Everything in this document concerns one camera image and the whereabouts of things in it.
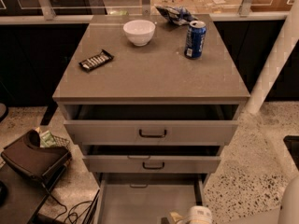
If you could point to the grey drawer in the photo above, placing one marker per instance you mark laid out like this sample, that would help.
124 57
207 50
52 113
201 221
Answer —
152 159
147 198
164 125

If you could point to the white diagonal post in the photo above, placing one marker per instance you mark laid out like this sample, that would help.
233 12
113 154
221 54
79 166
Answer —
278 56

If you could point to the black device on stand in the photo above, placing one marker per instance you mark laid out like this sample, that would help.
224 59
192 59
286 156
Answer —
29 159

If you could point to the wire basket with green packet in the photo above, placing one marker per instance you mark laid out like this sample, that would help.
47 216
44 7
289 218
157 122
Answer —
48 139

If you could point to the black table at left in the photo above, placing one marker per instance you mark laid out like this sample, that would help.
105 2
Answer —
23 199

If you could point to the grey drawer cabinet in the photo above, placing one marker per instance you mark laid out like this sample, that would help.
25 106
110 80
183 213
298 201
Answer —
155 74

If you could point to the blue chip bag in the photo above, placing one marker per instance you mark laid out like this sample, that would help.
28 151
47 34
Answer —
176 15

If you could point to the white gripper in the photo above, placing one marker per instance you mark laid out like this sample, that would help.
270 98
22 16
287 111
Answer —
199 216

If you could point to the white bowl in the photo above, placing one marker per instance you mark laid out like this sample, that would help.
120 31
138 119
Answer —
139 32

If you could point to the blue soda can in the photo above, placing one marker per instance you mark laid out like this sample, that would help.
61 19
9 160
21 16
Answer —
195 38

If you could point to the black snack bar packet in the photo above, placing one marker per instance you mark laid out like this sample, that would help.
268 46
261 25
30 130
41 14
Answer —
96 61

